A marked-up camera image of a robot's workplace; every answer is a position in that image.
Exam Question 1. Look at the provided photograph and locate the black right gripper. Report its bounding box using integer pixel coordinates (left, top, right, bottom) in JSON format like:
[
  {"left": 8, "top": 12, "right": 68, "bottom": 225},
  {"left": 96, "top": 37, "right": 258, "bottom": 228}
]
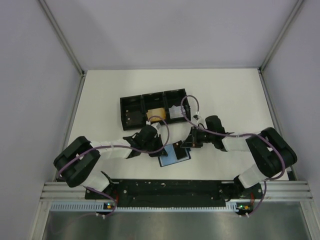
[{"left": 181, "top": 126, "right": 215, "bottom": 148}]

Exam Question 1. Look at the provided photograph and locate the blue leather card holder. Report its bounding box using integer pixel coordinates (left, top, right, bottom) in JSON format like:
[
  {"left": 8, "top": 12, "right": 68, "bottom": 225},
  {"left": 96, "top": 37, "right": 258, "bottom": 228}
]
[{"left": 158, "top": 144, "right": 191, "bottom": 167}]

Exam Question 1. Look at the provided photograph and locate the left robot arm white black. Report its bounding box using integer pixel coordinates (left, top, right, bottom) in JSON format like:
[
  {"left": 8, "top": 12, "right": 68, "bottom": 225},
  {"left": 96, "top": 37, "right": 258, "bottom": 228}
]
[{"left": 53, "top": 122, "right": 168, "bottom": 199}]

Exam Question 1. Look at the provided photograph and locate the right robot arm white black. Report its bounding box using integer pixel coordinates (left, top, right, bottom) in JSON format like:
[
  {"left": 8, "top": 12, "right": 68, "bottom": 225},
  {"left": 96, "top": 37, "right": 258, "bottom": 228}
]
[{"left": 181, "top": 115, "right": 298, "bottom": 198}]

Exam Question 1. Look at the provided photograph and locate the black three-compartment tray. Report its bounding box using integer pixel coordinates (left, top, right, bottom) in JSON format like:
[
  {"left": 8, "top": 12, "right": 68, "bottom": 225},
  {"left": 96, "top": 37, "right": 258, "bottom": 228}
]
[{"left": 120, "top": 88, "right": 191, "bottom": 131}]

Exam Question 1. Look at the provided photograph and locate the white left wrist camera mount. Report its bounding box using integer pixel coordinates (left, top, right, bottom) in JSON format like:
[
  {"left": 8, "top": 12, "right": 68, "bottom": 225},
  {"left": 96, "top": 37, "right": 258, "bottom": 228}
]
[{"left": 146, "top": 121, "right": 161, "bottom": 131}]

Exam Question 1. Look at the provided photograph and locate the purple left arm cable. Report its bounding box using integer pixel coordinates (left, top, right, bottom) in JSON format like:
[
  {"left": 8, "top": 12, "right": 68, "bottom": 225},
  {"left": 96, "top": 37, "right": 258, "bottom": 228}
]
[{"left": 56, "top": 115, "right": 172, "bottom": 220}]

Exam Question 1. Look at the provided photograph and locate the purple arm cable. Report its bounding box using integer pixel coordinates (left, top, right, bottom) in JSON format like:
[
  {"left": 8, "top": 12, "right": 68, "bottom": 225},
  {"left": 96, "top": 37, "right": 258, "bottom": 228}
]
[
  {"left": 180, "top": 95, "right": 286, "bottom": 218},
  {"left": 56, "top": 115, "right": 172, "bottom": 220}
]

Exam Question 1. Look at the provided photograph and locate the aluminium frame rail left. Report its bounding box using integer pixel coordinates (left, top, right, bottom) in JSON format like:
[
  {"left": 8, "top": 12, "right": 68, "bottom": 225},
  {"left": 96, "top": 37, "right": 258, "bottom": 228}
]
[{"left": 37, "top": 0, "right": 87, "bottom": 183}]

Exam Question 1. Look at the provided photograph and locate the aluminium frame rail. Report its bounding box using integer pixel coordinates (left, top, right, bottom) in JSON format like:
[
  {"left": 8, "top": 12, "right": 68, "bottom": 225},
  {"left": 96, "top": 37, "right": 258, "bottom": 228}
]
[
  {"left": 257, "top": 0, "right": 305, "bottom": 182},
  {"left": 37, "top": 0, "right": 87, "bottom": 183},
  {"left": 40, "top": 180, "right": 314, "bottom": 202}
]

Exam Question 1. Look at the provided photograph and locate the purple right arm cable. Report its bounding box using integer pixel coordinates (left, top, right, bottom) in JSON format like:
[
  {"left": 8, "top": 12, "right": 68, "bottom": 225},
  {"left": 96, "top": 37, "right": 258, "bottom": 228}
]
[{"left": 180, "top": 95, "right": 286, "bottom": 218}]

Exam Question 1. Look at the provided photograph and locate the white slotted cable duct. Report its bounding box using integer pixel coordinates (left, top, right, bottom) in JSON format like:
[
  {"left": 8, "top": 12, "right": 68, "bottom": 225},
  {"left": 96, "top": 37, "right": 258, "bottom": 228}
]
[{"left": 50, "top": 201, "right": 239, "bottom": 213}]

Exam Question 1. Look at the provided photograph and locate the aluminium front frame rail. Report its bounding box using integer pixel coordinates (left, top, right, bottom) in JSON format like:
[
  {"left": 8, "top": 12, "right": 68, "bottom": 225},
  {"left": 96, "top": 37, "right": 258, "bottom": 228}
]
[{"left": 40, "top": 180, "right": 314, "bottom": 202}]

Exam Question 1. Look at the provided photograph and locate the aluminium frame rail right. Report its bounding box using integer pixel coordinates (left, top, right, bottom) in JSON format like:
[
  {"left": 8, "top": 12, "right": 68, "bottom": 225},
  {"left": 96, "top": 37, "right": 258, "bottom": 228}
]
[{"left": 257, "top": 0, "right": 305, "bottom": 182}]

